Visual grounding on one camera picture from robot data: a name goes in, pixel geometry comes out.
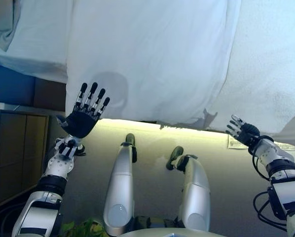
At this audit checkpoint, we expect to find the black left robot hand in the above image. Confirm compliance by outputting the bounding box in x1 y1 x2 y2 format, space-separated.
56 82 111 139

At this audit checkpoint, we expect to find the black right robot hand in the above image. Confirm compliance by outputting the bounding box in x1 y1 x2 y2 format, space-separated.
225 114 261 149

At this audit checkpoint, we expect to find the white duvet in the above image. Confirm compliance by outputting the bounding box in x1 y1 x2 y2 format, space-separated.
65 0 242 124

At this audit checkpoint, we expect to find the grey area rug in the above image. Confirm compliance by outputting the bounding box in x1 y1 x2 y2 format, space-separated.
227 134 252 150

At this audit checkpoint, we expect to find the brown wooden cabinet nightstand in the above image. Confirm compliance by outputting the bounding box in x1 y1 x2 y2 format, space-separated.
0 102 66 210

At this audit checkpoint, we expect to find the white fringed throw blanket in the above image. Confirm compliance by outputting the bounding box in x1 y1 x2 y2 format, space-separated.
159 0 295 134

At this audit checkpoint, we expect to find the silver left robot leg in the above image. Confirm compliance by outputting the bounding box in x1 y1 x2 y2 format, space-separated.
103 133 138 235

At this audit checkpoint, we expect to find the silver robot leg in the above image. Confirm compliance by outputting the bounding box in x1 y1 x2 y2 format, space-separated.
166 146 211 233
103 133 138 235

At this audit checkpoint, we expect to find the silver right robot leg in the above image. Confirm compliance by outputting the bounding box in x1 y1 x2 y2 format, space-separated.
166 146 211 233

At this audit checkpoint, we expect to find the green leafy plant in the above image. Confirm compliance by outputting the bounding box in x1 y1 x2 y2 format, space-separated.
61 218 106 237

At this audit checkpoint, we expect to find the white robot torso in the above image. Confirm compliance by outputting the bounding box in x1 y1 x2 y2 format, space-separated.
122 228 212 237

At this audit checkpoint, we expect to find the large beige pillow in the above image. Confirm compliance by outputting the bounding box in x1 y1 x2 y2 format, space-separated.
0 0 22 52

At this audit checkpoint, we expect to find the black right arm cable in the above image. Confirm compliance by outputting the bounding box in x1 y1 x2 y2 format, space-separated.
251 148 288 232

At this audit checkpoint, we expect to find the dark bed frame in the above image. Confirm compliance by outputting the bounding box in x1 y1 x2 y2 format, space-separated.
0 61 68 112

